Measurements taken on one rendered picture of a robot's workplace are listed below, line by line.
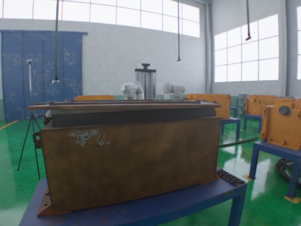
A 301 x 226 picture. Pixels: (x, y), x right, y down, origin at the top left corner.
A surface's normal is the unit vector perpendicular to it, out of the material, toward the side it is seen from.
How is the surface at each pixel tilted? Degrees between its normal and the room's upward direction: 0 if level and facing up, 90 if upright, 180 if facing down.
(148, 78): 90
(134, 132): 90
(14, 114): 90
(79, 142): 90
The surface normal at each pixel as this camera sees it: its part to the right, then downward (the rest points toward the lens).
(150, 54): 0.39, 0.12
